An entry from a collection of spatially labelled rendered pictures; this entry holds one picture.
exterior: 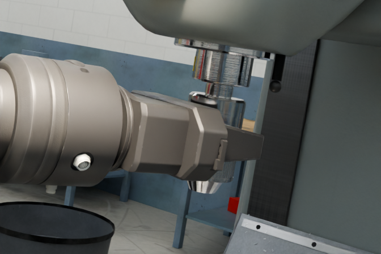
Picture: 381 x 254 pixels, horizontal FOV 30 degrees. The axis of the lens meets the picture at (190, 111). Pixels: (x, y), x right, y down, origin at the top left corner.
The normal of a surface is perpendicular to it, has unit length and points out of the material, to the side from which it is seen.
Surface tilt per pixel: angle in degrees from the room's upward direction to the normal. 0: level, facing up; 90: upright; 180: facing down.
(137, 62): 90
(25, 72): 56
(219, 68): 90
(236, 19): 128
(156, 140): 90
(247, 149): 90
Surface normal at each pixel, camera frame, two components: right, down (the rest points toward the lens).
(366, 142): -0.56, -0.03
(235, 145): 0.57, 0.16
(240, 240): -0.42, -0.46
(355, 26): -0.51, 0.68
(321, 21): 0.60, 0.68
